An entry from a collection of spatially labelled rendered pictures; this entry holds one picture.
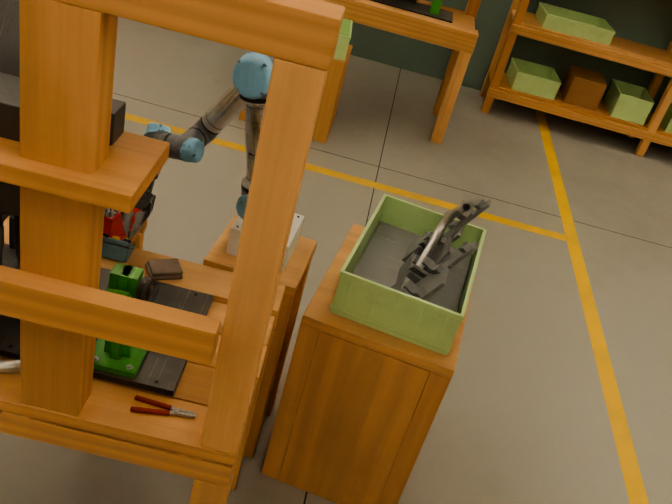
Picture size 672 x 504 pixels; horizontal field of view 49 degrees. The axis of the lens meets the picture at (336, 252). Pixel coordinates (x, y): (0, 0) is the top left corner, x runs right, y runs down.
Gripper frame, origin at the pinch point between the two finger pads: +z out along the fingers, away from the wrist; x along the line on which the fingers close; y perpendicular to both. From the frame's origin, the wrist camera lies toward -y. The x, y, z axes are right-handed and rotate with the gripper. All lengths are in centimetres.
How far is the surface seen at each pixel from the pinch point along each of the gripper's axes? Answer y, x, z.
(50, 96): -98, -4, -20
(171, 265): -5.3, -15.9, 6.3
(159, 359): -34, -24, 30
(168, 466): -47, -35, 53
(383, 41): 471, -76, -240
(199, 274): -1.1, -24.2, 7.0
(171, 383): -40, -29, 34
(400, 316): 7, -89, 5
